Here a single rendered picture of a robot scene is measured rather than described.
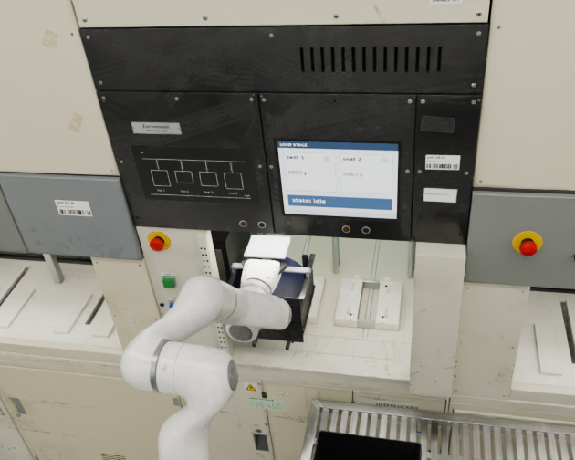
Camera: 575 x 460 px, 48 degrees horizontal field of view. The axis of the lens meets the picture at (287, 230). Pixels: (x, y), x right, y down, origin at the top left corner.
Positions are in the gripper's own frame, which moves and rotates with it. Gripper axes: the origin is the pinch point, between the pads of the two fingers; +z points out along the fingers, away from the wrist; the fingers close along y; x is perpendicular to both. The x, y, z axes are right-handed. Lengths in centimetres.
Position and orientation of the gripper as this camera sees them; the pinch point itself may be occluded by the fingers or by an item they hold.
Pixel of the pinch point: (267, 253)
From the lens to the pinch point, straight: 186.3
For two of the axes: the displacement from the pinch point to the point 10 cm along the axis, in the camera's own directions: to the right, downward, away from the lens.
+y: 9.8, 0.5, -2.1
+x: -0.8, -7.9, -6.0
